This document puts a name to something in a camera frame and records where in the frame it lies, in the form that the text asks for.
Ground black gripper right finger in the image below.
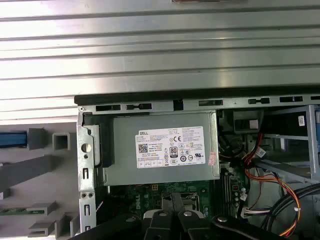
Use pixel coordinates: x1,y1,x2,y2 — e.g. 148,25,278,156
172,192,284,240

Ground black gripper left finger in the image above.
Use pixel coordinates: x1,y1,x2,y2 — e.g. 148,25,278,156
73,192,178,240

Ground hard disk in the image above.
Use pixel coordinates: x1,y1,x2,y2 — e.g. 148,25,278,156
0,131,28,148

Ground green motherboard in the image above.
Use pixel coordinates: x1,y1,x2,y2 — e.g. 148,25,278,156
96,167,251,227

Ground black RAM slot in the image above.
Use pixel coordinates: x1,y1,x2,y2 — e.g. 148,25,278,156
217,172,226,216
224,172,233,216

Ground grey power supply unit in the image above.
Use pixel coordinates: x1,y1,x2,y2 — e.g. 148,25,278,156
107,111,221,187

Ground black open PC case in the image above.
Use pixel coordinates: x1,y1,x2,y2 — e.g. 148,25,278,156
73,94,320,240

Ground grey parts rack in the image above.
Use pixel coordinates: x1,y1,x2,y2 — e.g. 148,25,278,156
0,122,81,238

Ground grey metal drive cage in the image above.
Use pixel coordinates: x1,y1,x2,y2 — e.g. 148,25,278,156
257,104,320,186

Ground orange red power wires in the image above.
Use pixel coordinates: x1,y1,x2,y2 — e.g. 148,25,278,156
239,132,302,237

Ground black cable bundle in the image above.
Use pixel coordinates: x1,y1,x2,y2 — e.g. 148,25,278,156
267,184,320,240

